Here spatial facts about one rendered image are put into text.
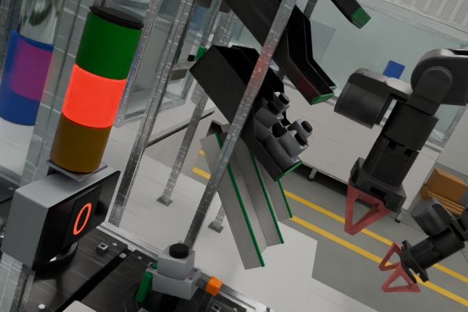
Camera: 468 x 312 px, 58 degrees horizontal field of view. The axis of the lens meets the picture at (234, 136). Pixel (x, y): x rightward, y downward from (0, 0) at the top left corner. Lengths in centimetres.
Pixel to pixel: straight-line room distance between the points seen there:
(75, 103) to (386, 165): 39
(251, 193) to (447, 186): 529
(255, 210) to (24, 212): 63
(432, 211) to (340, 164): 354
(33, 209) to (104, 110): 11
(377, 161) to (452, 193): 561
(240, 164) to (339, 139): 357
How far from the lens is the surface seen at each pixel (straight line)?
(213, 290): 67
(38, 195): 43
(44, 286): 74
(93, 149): 43
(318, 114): 446
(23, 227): 44
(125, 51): 40
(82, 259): 80
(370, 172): 60
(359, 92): 59
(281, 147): 85
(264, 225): 98
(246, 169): 96
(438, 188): 614
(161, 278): 68
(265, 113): 83
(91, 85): 40
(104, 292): 75
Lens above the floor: 147
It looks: 17 degrees down
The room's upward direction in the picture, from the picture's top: 22 degrees clockwise
